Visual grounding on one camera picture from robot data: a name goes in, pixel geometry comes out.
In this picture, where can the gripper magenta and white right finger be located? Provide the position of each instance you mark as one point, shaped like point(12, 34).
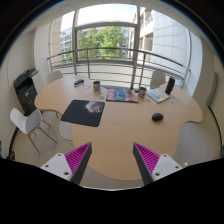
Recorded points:
point(153, 166)

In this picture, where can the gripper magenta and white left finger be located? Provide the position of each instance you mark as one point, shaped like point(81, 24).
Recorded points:
point(70, 166)

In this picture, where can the black computer mouse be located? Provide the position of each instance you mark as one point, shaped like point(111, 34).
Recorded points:
point(157, 117)

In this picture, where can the black mouse pad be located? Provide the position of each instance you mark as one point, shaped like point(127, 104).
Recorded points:
point(84, 112)

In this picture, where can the white chair front left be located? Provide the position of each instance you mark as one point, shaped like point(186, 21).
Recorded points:
point(28, 124)

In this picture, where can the white chair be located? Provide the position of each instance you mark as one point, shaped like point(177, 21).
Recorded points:
point(54, 76)
point(157, 79)
point(28, 124)

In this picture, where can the open light booklet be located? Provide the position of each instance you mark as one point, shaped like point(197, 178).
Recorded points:
point(157, 95)

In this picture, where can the dark mug right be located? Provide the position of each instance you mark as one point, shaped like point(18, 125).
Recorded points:
point(142, 92)

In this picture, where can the dark mug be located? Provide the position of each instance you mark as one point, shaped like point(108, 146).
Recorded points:
point(142, 92)
point(96, 86)

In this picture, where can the red and blue magazine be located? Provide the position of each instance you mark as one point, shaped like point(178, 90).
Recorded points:
point(121, 95)

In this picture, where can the small black blue box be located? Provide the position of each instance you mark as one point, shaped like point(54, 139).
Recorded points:
point(77, 83)

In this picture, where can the dark mug left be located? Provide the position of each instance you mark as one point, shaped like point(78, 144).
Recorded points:
point(96, 86)

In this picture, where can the black office printer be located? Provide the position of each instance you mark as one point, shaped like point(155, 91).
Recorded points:
point(25, 90)

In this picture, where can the black cylindrical speaker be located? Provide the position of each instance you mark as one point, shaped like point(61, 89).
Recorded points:
point(170, 86)

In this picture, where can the white chair back right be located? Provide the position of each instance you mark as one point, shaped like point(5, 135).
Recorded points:
point(157, 79)

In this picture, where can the white chair back left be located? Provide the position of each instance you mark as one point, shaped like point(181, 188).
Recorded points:
point(54, 76)

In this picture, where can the metal balcony railing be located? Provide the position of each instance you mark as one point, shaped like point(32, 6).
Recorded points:
point(133, 69)

